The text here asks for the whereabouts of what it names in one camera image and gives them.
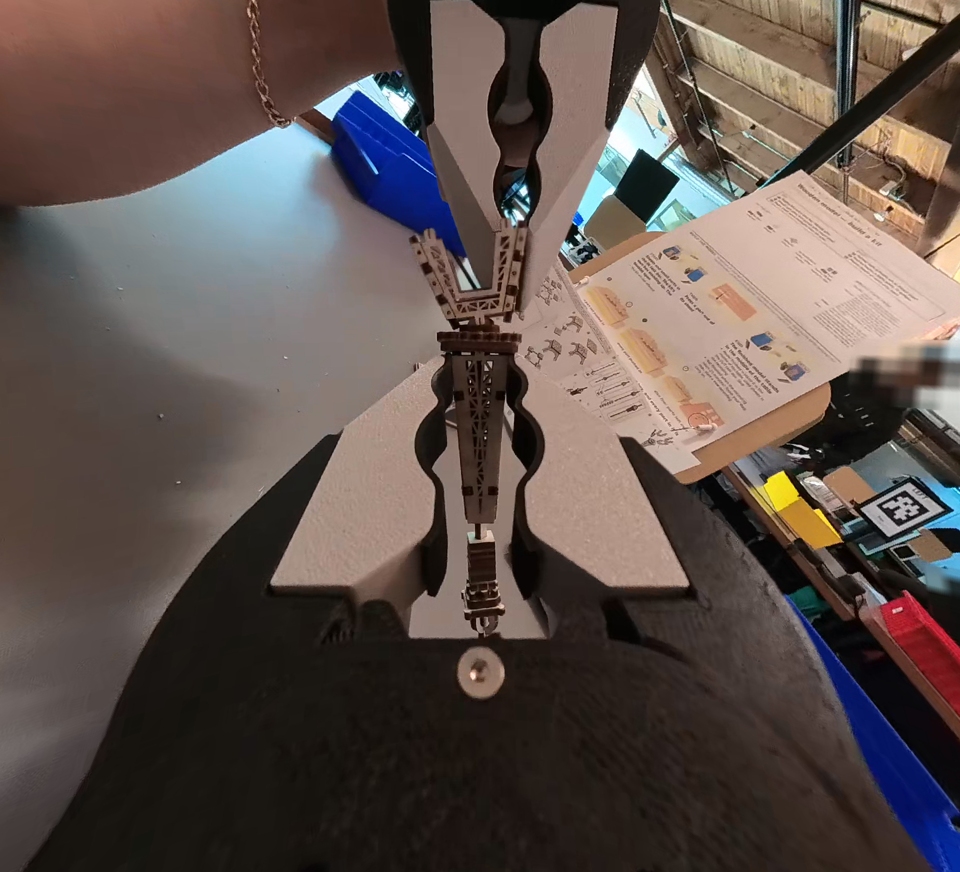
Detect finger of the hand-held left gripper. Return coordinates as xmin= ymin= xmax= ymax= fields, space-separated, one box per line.
xmin=517 ymin=2 xmax=622 ymax=310
xmin=423 ymin=0 xmax=511 ymax=273

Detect person's left forearm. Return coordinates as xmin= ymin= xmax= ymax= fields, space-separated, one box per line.
xmin=0 ymin=0 xmax=290 ymax=209

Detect black flat panel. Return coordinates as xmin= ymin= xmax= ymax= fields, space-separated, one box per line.
xmin=615 ymin=150 xmax=680 ymax=224

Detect blue plastic bin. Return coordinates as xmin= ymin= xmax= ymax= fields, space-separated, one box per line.
xmin=787 ymin=594 xmax=960 ymax=872
xmin=330 ymin=90 xmax=470 ymax=261

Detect red plastic bin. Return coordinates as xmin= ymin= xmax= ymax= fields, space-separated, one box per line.
xmin=877 ymin=590 xmax=960 ymax=715

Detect tan cardboard panel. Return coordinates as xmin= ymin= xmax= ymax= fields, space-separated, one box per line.
xmin=583 ymin=195 xmax=648 ymax=252

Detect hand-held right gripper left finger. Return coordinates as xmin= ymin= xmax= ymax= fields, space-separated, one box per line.
xmin=268 ymin=356 xmax=459 ymax=640

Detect yellow sticky notes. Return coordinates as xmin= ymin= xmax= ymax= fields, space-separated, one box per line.
xmin=753 ymin=470 xmax=845 ymax=550

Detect gold chain bracelet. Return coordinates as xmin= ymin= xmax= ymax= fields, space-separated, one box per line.
xmin=243 ymin=0 xmax=295 ymax=130

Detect black metal pole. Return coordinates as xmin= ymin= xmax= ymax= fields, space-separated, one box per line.
xmin=757 ymin=13 xmax=960 ymax=192
xmin=834 ymin=0 xmax=869 ymax=171

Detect wooden tower leg piece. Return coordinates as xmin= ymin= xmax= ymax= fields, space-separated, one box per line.
xmin=409 ymin=223 xmax=531 ymax=331

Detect wooden Eiffel tower model piece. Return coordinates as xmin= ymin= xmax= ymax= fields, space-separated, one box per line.
xmin=437 ymin=330 xmax=524 ymax=639

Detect black white marker tag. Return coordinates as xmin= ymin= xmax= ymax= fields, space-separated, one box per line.
xmin=857 ymin=478 xmax=955 ymax=540

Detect white instruction sheet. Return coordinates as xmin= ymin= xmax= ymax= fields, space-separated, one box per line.
xmin=577 ymin=170 xmax=960 ymax=453

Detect tower assembly leaflet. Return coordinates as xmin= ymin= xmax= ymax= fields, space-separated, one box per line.
xmin=517 ymin=263 xmax=710 ymax=475

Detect grey desk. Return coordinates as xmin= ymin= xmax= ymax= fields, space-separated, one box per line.
xmin=0 ymin=110 xmax=579 ymax=872

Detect person's left hand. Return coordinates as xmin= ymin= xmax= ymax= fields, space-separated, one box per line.
xmin=262 ymin=0 xmax=410 ymax=121

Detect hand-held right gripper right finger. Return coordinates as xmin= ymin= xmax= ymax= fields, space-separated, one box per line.
xmin=506 ymin=354 xmax=693 ymax=640

